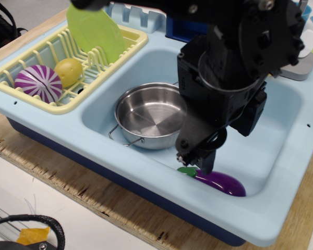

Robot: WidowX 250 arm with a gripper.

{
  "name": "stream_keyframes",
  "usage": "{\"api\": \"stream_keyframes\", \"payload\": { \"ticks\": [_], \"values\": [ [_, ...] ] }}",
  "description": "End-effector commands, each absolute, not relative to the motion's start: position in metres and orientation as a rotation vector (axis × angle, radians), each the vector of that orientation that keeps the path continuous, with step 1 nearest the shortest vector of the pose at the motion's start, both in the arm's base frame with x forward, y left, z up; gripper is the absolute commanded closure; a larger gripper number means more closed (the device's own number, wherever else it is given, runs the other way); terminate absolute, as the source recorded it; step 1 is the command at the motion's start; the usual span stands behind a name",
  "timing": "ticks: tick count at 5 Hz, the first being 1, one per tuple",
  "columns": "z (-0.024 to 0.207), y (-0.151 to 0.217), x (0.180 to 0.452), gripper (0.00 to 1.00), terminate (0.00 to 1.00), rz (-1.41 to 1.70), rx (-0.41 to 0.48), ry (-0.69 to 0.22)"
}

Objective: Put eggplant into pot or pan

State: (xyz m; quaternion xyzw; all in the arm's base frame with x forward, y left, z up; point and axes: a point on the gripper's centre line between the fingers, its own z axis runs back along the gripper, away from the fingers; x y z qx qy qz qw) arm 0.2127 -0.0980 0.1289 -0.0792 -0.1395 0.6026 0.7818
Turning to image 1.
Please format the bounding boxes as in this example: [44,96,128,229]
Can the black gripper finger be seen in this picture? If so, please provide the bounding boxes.
[197,150,216,175]
[175,108,219,166]

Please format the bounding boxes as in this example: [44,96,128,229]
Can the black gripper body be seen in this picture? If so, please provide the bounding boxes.
[177,35,267,149]

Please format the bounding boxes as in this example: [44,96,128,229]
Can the purple toy eggplant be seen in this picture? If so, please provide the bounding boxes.
[177,167,247,197]

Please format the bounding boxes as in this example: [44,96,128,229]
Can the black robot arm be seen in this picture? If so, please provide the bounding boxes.
[115,1,305,174]

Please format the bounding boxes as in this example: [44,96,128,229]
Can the stainless steel pot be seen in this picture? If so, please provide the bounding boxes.
[109,82,187,150]

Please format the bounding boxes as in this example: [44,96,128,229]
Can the dark blue box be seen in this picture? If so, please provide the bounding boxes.
[165,16,208,43]

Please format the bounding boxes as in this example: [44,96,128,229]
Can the light blue toy sink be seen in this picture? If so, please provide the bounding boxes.
[0,28,313,246]

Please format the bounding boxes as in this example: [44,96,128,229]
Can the light blue utensil holder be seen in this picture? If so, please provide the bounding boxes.
[103,3,166,34]

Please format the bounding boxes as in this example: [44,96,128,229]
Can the grey toy faucet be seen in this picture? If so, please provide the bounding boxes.
[280,29,313,81]

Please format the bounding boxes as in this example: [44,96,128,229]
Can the green plastic plate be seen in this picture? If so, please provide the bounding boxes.
[66,5,126,63]

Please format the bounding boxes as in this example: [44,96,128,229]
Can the yellow toy lemon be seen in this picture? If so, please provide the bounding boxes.
[54,58,83,88]

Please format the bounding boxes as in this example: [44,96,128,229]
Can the yellow dish rack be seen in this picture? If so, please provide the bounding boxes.
[0,26,148,115]

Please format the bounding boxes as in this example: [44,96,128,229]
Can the purple white striped toy onion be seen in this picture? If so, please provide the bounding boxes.
[14,65,63,103]

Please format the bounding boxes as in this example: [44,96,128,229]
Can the yellow tape piece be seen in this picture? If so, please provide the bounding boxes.
[16,227,50,246]

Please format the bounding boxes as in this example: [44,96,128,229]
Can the black bag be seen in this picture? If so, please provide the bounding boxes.
[0,3,27,48]

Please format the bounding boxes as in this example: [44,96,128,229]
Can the black braided cable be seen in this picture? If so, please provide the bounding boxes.
[0,214,66,250]

